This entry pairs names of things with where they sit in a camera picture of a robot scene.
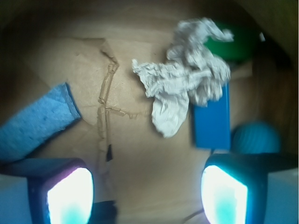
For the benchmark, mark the blue rectangular block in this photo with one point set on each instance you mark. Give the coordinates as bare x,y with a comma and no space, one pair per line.
211,124

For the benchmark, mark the crumpled white paper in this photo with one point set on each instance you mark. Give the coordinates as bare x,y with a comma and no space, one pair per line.
192,74

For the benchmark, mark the light blue sponge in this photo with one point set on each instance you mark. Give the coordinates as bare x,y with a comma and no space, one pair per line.
35,124

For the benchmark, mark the brown paper bin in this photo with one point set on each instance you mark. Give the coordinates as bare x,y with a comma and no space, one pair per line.
90,44

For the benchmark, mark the green rectangular block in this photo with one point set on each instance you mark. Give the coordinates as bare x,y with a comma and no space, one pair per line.
241,49

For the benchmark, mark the blue ball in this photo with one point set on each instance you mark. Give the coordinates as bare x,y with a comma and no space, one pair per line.
255,138

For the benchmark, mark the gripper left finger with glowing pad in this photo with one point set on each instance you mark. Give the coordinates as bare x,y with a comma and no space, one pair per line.
46,191

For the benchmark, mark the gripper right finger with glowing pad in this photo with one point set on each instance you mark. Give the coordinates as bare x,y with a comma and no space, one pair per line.
251,189

